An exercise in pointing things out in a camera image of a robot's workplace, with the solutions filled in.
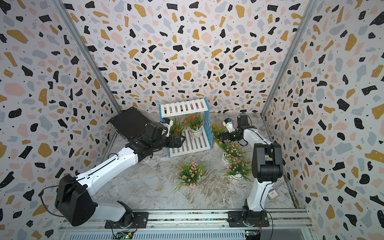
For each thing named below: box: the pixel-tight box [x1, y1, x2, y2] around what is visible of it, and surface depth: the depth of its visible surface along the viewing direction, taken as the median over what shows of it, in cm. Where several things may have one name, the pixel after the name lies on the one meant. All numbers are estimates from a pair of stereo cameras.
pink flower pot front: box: [169, 158, 206, 194], surface depth 78 cm
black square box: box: [106, 106, 150, 142], surface depth 112 cm
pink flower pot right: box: [220, 156, 253, 183], surface depth 80 cm
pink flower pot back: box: [217, 139, 247, 168], surface depth 83 cm
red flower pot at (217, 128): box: [209, 121, 227, 143], surface depth 95 cm
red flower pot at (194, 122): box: [184, 113, 206, 140], surface depth 99 cm
